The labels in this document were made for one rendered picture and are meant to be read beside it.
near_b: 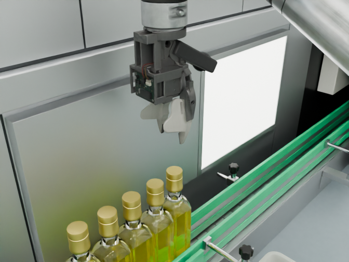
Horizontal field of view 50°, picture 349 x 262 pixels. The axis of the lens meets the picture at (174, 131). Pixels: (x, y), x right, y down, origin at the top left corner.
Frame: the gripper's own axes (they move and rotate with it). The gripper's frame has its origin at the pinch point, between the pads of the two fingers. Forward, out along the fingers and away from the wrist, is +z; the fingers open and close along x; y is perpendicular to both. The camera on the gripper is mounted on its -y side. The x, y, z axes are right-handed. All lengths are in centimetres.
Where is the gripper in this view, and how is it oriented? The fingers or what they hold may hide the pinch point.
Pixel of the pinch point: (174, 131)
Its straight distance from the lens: 72.1
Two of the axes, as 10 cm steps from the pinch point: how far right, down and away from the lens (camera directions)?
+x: 6.5, 3.5, -6.7
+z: 0.0, 8.8, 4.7
